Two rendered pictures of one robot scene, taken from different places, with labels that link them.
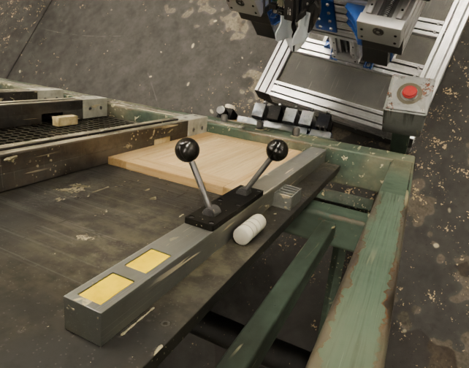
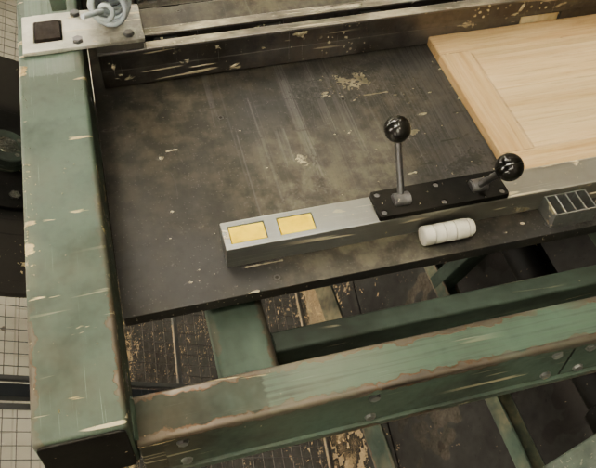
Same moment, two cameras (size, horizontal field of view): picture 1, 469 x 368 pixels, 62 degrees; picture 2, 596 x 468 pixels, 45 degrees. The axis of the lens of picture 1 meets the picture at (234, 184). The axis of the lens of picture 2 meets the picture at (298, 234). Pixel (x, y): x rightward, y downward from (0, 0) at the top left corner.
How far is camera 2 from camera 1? 0.67 m
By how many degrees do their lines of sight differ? 51
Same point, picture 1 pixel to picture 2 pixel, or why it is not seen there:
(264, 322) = (378, 321)
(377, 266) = (460, 349)
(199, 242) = (354, 227)
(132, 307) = (259, 253)
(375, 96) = not seen: outside the picture
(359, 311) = (372, 364)
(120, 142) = (454, 19)
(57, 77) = not seen: outside the picture
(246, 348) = (338, 330)
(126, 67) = not seen: outside the picture
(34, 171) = (325, 46)
